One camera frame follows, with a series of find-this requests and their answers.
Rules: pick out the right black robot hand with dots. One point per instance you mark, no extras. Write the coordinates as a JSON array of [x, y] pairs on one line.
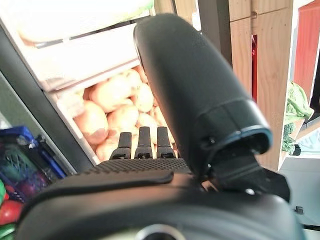
[[175, 75]]

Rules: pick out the blue plastic basket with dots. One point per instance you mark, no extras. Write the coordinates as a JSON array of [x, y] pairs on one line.
[[22, 140]]

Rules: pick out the yellow potato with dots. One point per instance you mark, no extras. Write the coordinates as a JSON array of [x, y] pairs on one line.
[[122, 117], [145, 97], [92, 122], [147, 122], [105, 150], [132, 77], [112, 92]]

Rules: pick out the wooden shelf upright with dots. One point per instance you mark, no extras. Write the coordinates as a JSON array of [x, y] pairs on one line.
[[270, 62]]

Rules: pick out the white plastic crate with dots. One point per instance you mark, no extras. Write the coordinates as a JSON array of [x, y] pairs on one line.
[[82, 47], [65, 100]]

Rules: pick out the green leafy lettuce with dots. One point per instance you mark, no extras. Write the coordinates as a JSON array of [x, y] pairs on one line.
[[296, 102]]

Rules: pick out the dark green broccoli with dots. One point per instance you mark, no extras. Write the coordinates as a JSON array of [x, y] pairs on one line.
[[288, 137]]

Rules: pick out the red panel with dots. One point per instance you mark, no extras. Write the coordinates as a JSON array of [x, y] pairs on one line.
[[307, 45]]

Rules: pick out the purple eggplant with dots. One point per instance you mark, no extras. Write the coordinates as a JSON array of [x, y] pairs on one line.
[[30, 185]]

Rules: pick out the green vegetable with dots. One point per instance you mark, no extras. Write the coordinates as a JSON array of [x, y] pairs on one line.
[[13, 162]]

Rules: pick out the red tomato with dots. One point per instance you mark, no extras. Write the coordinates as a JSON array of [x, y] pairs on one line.
[[11, 212]]

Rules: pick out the black metal post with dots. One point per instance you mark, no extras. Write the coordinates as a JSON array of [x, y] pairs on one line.
[[37, 100], [215, 30]]

